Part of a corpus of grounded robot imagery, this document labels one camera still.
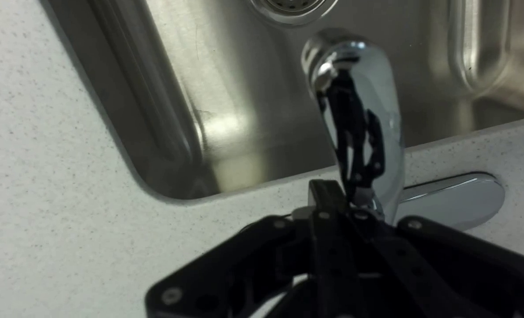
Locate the chrome faucet base plate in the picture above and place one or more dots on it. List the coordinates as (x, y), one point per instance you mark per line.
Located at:
(455, 199)

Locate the chrome sink faucet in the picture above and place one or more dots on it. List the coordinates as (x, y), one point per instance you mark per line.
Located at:
(377, 106)

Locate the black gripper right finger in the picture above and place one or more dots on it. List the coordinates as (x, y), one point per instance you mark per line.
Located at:
(460, 270)

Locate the metal sink drain strainer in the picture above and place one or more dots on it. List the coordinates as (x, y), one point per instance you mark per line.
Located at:
(289, 7)

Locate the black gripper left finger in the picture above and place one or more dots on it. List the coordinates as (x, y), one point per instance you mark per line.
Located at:
(243, 265)

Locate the stainless steel sink basin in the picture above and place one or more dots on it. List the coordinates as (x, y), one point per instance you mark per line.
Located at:
(213, 106)

